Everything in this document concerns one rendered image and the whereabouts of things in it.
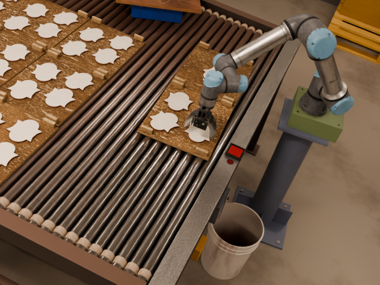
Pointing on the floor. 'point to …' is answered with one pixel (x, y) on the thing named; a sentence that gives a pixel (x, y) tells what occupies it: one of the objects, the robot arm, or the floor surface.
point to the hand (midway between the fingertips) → (199, 132)
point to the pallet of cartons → (358, 14)
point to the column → (279, 180)
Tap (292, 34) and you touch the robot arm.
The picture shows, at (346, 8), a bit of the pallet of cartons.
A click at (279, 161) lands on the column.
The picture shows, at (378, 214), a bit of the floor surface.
